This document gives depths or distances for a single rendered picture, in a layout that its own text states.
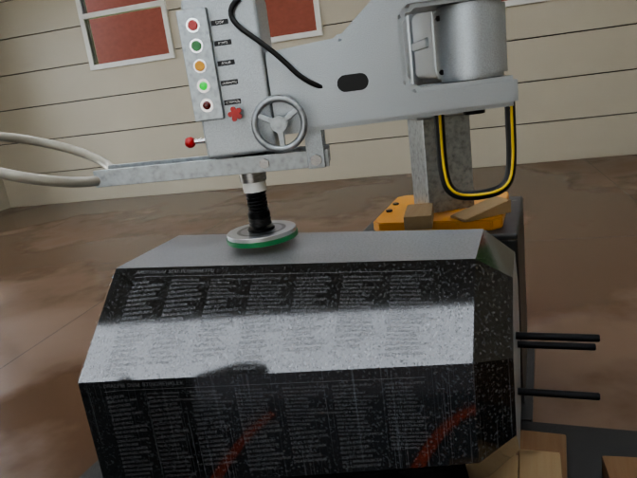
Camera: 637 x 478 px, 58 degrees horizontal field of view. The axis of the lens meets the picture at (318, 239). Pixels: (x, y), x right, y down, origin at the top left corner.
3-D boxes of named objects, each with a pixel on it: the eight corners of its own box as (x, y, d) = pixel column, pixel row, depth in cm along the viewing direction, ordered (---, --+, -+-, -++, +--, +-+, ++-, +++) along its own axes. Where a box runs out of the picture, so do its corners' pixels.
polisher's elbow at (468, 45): (431, 82, 172) (427, 12, 167) (497, 74, 171) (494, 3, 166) (443, 82, 154) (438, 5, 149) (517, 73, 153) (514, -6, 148)
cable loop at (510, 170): (517, 193, 172) (513, 84, 164) (520, 196, 169) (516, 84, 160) (439, 203, 174) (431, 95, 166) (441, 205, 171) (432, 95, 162)
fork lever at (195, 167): (331, 158, 180) (329, 142, 179) (329, 168, 161) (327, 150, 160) (116, 178, 185) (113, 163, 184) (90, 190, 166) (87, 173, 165)
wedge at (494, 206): (495, 208, 225) (494, 195, 223) (511, 211, 215) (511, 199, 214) (450, 217, 219) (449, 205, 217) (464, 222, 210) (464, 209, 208)
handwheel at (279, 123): (313, 145, 163) (305, 90, 159) (310, 149, 153) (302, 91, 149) (260, 151, 164) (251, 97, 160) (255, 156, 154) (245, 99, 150)
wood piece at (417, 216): (408, 216, 229) (407, 204, 227) (434, 214, 226) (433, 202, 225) (404, 230, 210) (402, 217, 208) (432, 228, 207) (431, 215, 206)
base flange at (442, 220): (399, 203, 270) (398, 193, 269) (509, 198, 252) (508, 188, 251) (372, 233, 227) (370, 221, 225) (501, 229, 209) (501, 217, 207)
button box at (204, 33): (226, 118, 159) (208, 8, 151) (224, 119, 156) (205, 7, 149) (197, 121, 159) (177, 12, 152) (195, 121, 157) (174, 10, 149)
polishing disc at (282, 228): (279, 242, 164) (279, 238, 164) (214, 244, 172) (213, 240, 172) (306, 222, 183) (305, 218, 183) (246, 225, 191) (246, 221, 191)
